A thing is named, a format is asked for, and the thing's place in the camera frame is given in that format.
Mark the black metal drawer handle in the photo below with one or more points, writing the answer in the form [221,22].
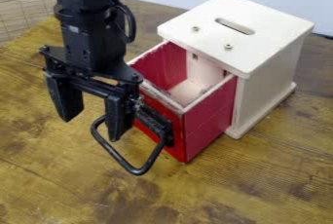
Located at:
[156,124]

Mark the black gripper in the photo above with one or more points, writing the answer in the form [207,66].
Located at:
[90,61]

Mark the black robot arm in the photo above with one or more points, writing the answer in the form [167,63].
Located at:
[80,12]

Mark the white wooden box cabinet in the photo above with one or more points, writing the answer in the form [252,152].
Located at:
[256,42]

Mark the red drawer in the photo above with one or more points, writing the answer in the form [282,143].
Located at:
[192,91]

